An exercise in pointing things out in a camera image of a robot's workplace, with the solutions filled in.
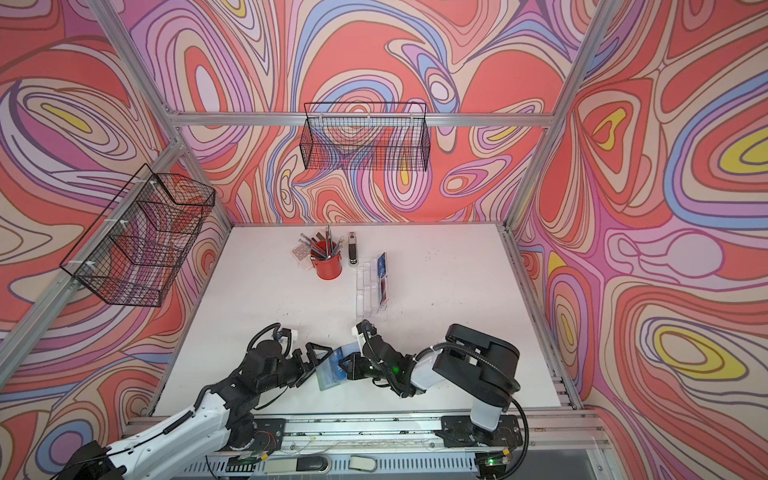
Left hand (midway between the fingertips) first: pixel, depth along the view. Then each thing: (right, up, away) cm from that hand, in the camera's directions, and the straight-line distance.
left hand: (332, 359), depth 81 cm
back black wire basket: (+8, +69, +18) cm, 71 cm away
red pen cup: (-4, +27, +15) cm, 31 cm away
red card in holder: (+14, +18, +7) cm, 24 cm away
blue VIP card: (+13, +25, +17) cm, 33 cm away
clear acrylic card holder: (+10, +18, +15) cm, 26 cm away
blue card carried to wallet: (+1, -4, +1) cm, 4 cm away
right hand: (+3, -4, +3) cm, 6 cm away
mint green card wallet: (-1, -4, +2) cm, 5 cm away
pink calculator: (-16, +28, +27) cm, 42 cm away
